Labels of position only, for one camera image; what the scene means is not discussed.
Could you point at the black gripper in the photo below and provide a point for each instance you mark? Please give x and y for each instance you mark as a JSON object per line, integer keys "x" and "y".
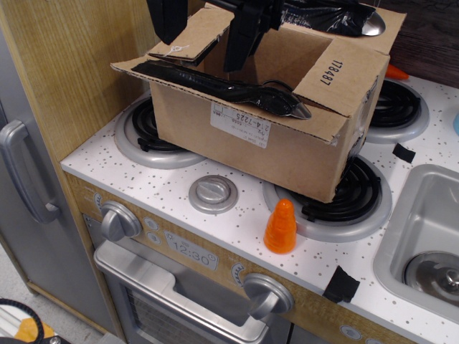
{"x": 252, "y": 18}

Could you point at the brown cardboard box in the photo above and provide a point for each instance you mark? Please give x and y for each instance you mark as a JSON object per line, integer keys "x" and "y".
{"x": 337, "y": 78}

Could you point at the black taped spoon front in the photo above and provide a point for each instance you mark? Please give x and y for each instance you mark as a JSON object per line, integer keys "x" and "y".
{"x": 275, "y": 101}

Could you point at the black taped spoon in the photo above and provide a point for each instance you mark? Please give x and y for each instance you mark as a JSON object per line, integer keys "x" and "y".
{"x": 275, "y": 101}
{"x": 345, "y": 18}

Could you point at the front left stove burner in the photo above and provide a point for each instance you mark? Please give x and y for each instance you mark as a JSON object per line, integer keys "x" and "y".
{"x": 136, "y": 136}

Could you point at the stove burner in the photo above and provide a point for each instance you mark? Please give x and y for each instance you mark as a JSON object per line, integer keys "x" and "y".
{"x": 136, "y": 136}
{"x": 363, "y": 202}
{"x": 401, "y": 114}

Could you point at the black taped spoon rear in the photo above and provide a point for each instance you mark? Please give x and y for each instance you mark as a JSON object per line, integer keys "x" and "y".
{"x": 345, "y": 18}

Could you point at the silver centre stove knob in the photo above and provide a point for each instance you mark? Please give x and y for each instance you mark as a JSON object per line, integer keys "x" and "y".
{"x": 213, "y": 194}

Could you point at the orange toy carrot rear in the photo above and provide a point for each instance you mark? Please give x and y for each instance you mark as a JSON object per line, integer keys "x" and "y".
{"x": 396, "y": 73}

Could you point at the orange toy carrot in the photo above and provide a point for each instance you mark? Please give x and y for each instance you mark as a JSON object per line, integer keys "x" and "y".
{"x": 281, "y": 229}
{"x": 396, "y": 73}

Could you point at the rear right stove burner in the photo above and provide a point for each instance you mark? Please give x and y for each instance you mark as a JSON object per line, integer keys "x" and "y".
{"x": 401, "y": 114}

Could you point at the silver left oven knob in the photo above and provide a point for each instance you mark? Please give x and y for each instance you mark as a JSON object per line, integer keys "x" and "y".
{"x": 118, "y": 222}

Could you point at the silver oven knob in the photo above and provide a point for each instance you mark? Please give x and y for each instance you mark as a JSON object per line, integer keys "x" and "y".
{"x": 118, "y": 222}
{"x": 267, "y": 296}

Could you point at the oven clock display panel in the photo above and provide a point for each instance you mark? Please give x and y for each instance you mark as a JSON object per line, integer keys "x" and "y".
{"x": 191, "y": 250}

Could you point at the orange toy carrot front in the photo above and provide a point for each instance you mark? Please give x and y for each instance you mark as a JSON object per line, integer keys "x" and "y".
{"x": 281, "y": 229}

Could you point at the black tape piece rear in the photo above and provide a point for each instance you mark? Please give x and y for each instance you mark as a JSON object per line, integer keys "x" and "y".
{"x": 403, "y": 153}

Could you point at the black tape piece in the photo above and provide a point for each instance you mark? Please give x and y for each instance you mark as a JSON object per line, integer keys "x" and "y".
{"x": 342, "y": 287}
{"x": 403, "y": 153}

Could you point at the front right stove burner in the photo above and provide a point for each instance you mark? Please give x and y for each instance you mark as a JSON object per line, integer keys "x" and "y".
{"x": 363, "y": 202}

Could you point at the light blue object edge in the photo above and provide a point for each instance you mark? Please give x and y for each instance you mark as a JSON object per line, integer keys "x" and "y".
{"x": 456, "y": 124}

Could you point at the grey toy fridge door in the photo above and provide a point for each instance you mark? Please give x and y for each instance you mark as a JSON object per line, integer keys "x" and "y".
{"x": 51, "y": 256}

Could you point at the silver right oven knob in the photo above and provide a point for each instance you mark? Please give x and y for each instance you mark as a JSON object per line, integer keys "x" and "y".
{"x": 267, "y": 296}

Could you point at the grey toy oven door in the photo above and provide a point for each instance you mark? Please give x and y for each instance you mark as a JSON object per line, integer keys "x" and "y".
{"x": 118, "y": 283}

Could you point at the silver toy sink basin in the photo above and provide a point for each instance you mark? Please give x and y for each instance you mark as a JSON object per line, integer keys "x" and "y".
{"x": 425, "y": 219}

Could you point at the black tape piece front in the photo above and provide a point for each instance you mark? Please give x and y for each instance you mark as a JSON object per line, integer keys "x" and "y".
{"x": 342, "y": 287}

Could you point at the silver sink drain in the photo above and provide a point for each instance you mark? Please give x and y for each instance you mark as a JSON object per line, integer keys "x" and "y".
{"x": 434, "y": 273}

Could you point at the orange object on floor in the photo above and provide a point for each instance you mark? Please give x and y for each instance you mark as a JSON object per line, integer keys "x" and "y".
{"x": 28, "y": 330}

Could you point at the grey fridge door handle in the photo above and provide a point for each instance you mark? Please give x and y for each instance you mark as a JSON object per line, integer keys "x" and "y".
{"x": 13, "y": 135}

